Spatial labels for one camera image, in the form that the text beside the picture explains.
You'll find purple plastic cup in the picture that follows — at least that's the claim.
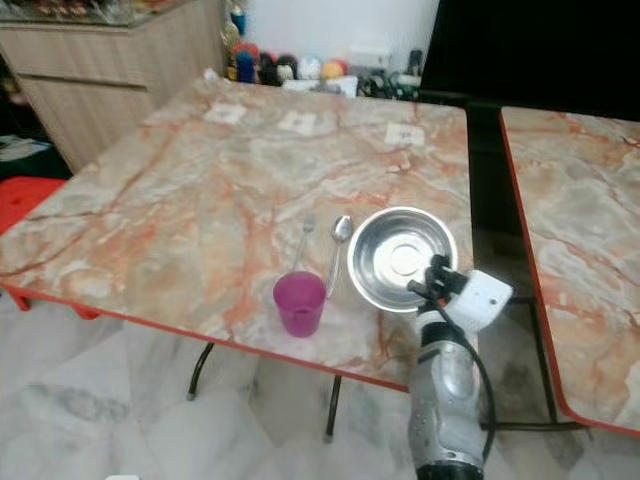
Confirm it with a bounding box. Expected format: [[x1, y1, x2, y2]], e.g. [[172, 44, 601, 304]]
[[272, 270, 328, 339]]

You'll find blue toy figure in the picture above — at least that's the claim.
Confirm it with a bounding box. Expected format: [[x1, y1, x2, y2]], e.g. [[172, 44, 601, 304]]
[[234, 48, 258, 85]]

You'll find steel spoon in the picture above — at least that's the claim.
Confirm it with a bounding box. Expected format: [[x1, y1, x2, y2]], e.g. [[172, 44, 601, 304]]
[[324, 213, 355, 299]]

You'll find black television screen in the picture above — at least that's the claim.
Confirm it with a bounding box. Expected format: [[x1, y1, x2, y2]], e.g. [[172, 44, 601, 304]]
[[418, 0, 640, 104]]

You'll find large marble-pattern red-edged table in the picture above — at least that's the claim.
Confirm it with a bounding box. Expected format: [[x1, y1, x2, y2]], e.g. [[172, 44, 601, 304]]
[[0, 72, 474, 444]]

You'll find marble-pattern red-edged side table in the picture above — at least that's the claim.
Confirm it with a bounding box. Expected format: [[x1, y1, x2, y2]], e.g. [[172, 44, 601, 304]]
[[499, 105, 640, 439]]

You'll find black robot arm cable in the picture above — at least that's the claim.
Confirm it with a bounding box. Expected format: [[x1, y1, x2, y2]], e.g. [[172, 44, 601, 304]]
[[432, 292, 498, 463]]

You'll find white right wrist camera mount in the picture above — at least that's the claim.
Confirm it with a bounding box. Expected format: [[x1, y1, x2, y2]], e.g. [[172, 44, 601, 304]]
[[448, 269, 514, 334]]

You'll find round steel plate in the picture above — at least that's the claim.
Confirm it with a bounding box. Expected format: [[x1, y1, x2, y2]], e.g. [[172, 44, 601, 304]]
[[347, 206, 460, 314]]

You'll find white paper label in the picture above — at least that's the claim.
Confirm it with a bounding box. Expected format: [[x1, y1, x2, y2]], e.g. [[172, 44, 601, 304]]
[[383, 121, 427, 148]]

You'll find red plastic stool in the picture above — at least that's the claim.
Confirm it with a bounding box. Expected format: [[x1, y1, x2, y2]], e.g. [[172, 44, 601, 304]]
[[0, 176, 68, 237]]

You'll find white toy ball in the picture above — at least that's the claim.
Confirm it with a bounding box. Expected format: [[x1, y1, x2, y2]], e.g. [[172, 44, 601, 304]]
[[299, 55, 324, 82]]

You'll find orange toy ball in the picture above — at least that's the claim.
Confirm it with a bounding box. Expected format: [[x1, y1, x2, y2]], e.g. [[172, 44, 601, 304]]
[[322, 58, 350, 82]]

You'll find light wooden cabinet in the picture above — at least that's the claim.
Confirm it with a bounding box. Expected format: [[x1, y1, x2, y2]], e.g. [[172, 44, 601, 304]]
[[0, 0, 229, 173]]

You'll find white paper stack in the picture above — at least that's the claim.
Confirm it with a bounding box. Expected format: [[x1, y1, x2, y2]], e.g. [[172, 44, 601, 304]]
[[0, 134, 53, 163]]

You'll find steel fork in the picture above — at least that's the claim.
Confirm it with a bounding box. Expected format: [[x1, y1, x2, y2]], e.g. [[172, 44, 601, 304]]
[[294, 214, 317, 274]]

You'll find white wall socket box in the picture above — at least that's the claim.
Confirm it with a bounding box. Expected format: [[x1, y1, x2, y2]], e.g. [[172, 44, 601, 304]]
[[347, 45, 393, 70]]

